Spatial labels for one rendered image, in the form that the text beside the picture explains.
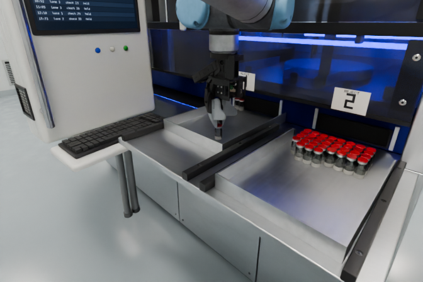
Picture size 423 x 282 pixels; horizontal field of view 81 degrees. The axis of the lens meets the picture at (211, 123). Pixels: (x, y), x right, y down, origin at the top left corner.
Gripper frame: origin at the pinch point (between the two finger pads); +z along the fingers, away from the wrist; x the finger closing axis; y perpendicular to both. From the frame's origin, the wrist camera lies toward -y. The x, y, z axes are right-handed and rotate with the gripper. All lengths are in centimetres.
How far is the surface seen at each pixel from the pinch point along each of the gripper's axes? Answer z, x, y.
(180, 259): 94, 8, -34
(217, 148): 4.3, -6.4, 6.1
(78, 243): 94, -28, -85
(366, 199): 5.6, 0.7, 40.3
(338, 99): -7.9, 19.5, 26.1
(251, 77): -9.6, 19.5, -2.4
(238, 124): 5.7, 13.6, -2.3
